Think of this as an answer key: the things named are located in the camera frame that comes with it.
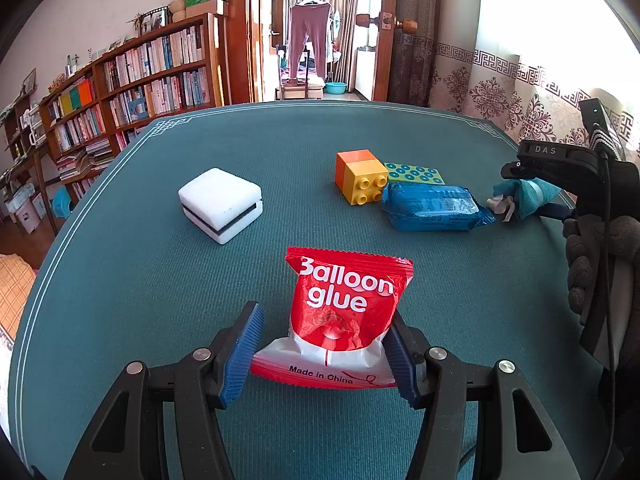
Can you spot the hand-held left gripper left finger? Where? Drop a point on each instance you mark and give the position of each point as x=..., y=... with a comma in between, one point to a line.
x=245, y=355

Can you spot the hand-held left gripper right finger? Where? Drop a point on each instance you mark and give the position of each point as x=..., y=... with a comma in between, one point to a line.
x=400, y=362

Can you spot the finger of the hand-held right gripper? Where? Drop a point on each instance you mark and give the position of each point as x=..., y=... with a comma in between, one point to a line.
x=540, y=170
x=560, y=212

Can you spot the teal cloth bundle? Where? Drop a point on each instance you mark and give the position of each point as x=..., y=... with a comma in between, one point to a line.
x=530, y=192

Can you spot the red glue packet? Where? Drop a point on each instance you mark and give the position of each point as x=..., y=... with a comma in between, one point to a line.
x=345, y=300

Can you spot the green dotted block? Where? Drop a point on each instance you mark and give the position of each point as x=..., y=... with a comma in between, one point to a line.
x=415, y=174

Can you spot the white sponge with black stripe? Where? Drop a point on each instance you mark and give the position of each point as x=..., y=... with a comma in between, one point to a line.
x=220, y=195

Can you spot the person's right hand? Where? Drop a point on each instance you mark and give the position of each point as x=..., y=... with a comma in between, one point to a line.
x=582, y=260

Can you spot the white floral patterned curtain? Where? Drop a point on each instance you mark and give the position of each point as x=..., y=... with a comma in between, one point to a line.
x=500, y=90

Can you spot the blue wet wipes packet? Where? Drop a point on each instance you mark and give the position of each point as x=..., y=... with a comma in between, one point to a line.
x=430, y=205

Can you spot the orange and yellow toy brick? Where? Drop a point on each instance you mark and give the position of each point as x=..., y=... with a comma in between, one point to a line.
x=362, y=175

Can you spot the brown patterned curtain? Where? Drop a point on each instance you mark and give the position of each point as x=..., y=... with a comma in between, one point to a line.
x=415, y=35

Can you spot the wooden door with round knobs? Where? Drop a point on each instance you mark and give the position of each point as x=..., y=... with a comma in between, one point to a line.
x=385, y=60

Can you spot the blue plastic basin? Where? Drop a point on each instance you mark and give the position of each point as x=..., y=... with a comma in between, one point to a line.
x=335, y=88

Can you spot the blue plastic stool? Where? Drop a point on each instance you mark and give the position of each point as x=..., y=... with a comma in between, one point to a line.
x=61, y=203

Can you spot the orange plaid blanket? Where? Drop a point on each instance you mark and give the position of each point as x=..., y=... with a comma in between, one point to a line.
x=12, y=290

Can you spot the beige pleated curtain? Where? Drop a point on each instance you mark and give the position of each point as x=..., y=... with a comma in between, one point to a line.
x=345, y=25

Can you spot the wooden chair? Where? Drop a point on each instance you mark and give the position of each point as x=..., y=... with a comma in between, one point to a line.
x=295, y=90

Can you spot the white and pink storage bin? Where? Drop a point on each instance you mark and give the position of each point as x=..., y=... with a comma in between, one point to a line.
x=22, y=210

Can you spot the mauve hanging pants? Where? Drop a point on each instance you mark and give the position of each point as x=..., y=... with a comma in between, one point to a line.
x=307, y=35

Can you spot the wooden bookshelf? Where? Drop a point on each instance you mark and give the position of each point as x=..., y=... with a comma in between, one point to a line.
x=215, y=60

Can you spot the dark wooden side shelf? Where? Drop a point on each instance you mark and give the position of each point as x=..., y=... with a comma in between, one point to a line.
x=15, y=150

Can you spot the rows of books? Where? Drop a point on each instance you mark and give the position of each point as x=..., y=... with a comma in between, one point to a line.
x=150, y=60

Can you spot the woven straw basket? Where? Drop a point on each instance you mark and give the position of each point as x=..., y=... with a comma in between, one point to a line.
x=178, y=12

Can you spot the beige cardboard box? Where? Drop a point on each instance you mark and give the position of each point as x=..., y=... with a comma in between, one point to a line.
x=207, y=8

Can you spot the filmstrip photo frame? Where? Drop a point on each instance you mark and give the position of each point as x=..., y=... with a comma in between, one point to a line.
x=156, y=20

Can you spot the small picture frame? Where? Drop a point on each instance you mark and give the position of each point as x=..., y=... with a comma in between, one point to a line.
x=28, y=81

